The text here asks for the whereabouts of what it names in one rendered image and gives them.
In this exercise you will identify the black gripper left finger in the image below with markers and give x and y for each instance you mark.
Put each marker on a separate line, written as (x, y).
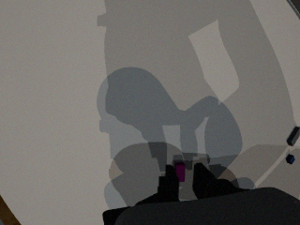
(167, 191)

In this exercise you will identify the small magenta block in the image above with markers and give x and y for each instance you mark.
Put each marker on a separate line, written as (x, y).
(180, 168)

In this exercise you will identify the dark grey rectangular rod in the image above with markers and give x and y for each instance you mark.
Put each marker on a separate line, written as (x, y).
(294, 136)

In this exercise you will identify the small blue cube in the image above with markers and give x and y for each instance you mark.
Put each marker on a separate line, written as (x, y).
(290, 159)

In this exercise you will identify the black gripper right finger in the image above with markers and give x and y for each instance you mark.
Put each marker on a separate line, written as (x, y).
(205, 185)

